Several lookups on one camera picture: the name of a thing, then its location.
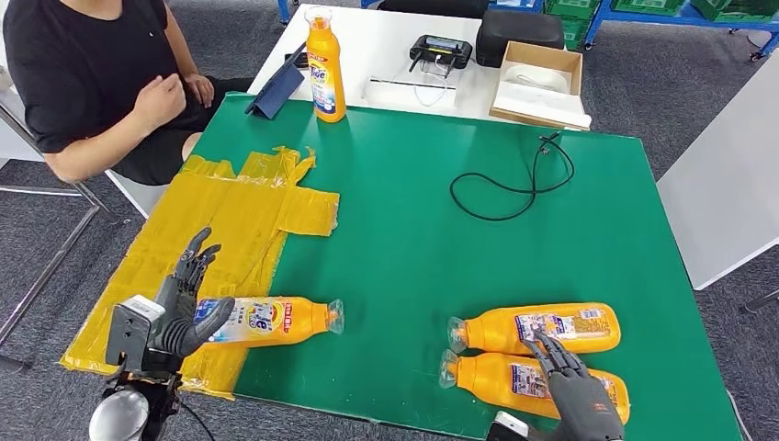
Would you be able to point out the black remote controller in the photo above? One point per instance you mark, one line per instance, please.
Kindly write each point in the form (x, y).
(441, 52)

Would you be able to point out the open cardboard box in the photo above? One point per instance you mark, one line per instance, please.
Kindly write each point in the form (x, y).
(538, 52)

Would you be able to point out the green plastic crate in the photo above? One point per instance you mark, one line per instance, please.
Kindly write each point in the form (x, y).
(569, 7)
(573, 33)
(648, 5)
(730, 7)

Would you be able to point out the yellow tape sheet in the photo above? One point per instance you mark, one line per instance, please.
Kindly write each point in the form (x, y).
(243, 201)

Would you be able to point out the white foam sheet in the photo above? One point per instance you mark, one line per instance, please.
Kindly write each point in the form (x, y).
(535, 106)

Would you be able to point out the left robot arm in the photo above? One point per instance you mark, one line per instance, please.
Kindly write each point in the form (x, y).
(118, 417)

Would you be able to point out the person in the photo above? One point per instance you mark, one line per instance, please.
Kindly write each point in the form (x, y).
(79, 61)

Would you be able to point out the dark blue tablet case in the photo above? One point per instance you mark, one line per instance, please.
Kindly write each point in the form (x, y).
(274, 91)

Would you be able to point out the white bench with metal legs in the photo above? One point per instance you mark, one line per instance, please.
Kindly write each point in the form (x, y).
(139, 196)

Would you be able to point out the person's left hand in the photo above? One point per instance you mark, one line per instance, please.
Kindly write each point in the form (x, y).
(199, 90)

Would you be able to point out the orange detergent bottle clear cap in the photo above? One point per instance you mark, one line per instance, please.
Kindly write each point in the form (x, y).
(487, 380)
(325, 61)
(286, 319)
(596, 341)

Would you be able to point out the person's right forearm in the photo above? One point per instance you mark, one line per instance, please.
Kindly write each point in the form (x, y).
(97, 146)

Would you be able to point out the person's left forearm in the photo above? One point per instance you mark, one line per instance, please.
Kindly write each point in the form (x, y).
(184, 58)

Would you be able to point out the black carrying case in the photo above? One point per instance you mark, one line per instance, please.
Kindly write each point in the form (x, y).
(520, 36)

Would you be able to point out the white plastic bag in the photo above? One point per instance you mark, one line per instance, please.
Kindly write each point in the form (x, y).
(535, 76)

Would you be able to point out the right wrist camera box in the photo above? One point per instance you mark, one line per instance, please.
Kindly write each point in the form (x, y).
(508, 426)

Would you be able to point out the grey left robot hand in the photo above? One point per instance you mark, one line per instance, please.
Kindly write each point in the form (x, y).
(179, 298)

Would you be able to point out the person's right hand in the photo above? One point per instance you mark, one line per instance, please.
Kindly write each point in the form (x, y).
(159, 102)

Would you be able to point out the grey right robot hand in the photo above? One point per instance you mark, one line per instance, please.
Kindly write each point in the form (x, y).
(578, 402)

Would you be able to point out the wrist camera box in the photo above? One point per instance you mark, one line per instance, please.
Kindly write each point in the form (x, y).
(508, 426)
(131, 332)

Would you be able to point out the blue metal shelf rack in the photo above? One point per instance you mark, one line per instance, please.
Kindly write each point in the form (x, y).
(594, 25)

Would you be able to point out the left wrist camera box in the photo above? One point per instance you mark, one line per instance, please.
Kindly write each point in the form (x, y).
(131, 332)

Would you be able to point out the white table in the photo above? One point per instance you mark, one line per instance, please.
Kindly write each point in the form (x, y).
(377, 48)
(724, 182)

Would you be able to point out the green table mat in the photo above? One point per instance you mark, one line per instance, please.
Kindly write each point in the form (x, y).
(426, 255)

